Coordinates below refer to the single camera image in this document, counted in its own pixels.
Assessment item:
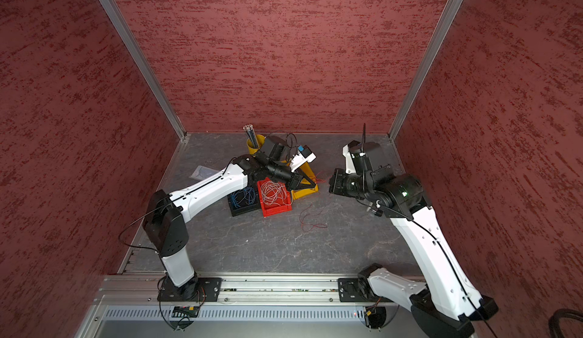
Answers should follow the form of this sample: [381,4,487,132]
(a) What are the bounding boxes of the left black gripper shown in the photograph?
[266,160,316,192]

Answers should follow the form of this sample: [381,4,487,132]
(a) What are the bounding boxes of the white cable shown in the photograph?
[260,181,292,208]

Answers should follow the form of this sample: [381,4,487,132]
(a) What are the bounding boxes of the blue cable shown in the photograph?
[230,185,259,208]

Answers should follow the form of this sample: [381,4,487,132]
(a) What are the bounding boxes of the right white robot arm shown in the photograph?
[329,140,499,337]

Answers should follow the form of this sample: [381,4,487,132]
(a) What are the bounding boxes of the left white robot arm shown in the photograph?
[132,136,316,299]

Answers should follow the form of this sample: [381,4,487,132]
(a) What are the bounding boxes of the yellow plastic bin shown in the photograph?
[291,161,320,201]

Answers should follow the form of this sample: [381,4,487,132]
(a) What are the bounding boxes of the red plastic bin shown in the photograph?
[257,178,292,218]

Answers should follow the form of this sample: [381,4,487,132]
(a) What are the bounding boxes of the black plastic bin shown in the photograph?
[227,185,261,217]

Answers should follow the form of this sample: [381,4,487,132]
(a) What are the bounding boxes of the yellow metal cup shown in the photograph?
[247,134,265,155]

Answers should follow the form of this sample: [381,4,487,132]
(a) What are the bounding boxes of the bundle of metal rods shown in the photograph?
[243,124,260,148]

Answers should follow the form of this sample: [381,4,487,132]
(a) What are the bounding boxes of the clear plastic bag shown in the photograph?
[189,165,218,181]

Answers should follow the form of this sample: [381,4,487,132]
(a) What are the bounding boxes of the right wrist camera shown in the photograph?
[342,140,363,175]

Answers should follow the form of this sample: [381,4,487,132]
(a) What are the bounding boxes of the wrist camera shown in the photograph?
[342,140,363,175]
[289,145,316,172]

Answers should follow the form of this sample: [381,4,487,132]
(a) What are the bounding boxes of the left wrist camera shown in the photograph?
[289,145,316,172]

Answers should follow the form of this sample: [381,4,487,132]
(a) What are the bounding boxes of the red cable tangle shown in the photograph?
[298,203,329,234]

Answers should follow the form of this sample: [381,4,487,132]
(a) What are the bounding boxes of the left corner aluminium post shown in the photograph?
[98,0,188,142]

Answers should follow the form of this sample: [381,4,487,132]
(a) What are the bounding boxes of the corner aluminium post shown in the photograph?
[98,0,188,142]
[389,0,464,144]

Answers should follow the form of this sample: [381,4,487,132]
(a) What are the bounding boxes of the right corner aluminium post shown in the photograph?
[389,0,464,144]

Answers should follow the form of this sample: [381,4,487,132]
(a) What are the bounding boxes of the black cable loop outside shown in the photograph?
[548,308,583,338]

